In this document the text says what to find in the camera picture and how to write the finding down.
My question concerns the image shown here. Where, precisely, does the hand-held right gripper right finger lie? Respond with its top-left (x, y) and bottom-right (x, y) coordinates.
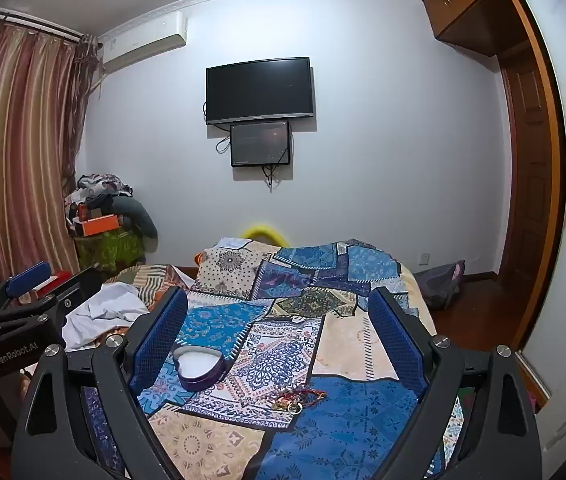
top-left (367, 287), bottom-right (544, 480)

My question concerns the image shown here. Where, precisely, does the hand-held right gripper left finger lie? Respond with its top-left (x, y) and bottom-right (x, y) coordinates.
top-left (11, 287), bottom-right (189, 480)

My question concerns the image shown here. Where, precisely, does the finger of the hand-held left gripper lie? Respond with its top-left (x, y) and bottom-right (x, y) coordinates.
top-left (0, 266), bottom-right (58, 311)
top-left (0, 267), bottom-right (104, 331)

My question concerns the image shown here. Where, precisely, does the purple heart-shaped jewelry box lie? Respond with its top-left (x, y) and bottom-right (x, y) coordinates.
top-left (172, 344), bottom-right (228, 392)

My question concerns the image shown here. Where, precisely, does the red string bracelet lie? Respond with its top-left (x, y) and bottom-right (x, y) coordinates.
top-left (287, 381), bottom-right (327, 405)

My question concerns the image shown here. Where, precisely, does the red box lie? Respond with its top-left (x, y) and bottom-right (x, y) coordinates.
top-left (33, 270), bottom-right (74, 292)

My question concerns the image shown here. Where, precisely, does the white cloth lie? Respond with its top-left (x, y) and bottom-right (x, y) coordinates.
top-left (62, 282), bottom-right (151, 352)

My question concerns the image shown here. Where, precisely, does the green cloth covered table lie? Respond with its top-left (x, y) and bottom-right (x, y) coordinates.
top-left (74, 230), bottom-right (147, 277)

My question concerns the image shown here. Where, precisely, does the orange box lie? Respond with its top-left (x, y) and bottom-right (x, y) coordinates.
top-left (79, 214), bottom-right (118, 237)

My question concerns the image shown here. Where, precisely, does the dark bag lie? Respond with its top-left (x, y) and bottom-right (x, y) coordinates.
top-left (413, 260), bottom-right (466, 310)

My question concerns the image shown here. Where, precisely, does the pile of clothes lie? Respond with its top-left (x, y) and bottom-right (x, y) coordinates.
top-left (64, 174), bottom-right (159, 241)

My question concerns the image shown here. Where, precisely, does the patchwork patterned blanket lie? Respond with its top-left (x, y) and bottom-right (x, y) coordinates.
top-left (83, 237), bottom-right (464, 480)

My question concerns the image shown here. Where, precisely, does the striped curtain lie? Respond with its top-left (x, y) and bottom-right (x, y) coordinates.
top-left (0, 19), bottom-right (100, 292)

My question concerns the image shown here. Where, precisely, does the yellow round object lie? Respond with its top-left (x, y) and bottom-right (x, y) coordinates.
top-left (241, 226), bottom-right (289, 251)

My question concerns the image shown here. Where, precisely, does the wooden door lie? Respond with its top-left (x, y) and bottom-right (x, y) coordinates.
top-left (499, 52), bottom-right (566, 343)

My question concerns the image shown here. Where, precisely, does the small black monitor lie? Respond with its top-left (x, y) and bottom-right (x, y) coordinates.
top-left (229, 120), bottom-right (292, 168)

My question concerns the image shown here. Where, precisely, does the white air conditioner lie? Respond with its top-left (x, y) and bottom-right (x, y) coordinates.
top-left (99, 11), bottom-right (189, 74)

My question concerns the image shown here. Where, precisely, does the wooden overhead cabinet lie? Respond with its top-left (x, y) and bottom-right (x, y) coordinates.
top-left (422, 0), bottom-right (535, 58)

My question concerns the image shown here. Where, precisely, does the curtain rail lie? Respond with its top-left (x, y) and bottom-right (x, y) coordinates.
top-left (0, 5), bottom-right (88, 42)

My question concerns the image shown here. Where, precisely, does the black wall television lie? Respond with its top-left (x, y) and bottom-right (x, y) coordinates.
top-left (205, 57), bottom-right (313, 126)

